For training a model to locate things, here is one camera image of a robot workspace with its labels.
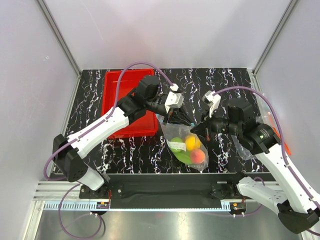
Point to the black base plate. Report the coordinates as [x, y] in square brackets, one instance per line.
[196, 185]

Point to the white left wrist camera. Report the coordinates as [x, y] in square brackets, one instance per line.
[174, 98]

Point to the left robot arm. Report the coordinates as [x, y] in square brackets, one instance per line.
[69, 151]

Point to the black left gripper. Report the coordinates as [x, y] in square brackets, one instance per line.
[179, 116]

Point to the orange peach toy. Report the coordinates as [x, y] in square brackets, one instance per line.
[197, 156]

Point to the yellow pear toy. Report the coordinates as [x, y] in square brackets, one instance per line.
[192, 142]

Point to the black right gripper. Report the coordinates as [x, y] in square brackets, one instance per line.
[203, 129]

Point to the left aluminium frame post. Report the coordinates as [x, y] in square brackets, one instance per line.
[43, 7]

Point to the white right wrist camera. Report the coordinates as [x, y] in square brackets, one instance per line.
[212, 99]

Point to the green round cabbage toy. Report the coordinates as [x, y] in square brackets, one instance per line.
[176, 145]

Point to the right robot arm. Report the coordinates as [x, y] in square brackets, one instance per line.
[298, 206]

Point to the aluminium frame post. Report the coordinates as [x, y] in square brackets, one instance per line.
[43, 7]
[275, 35]

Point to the right aluminium frame post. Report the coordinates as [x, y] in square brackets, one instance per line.
[275, 35]

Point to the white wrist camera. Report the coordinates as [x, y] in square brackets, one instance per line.
[212, 99]
[174, 98]

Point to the clear blue zip bag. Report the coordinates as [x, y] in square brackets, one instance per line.
[174, 130]

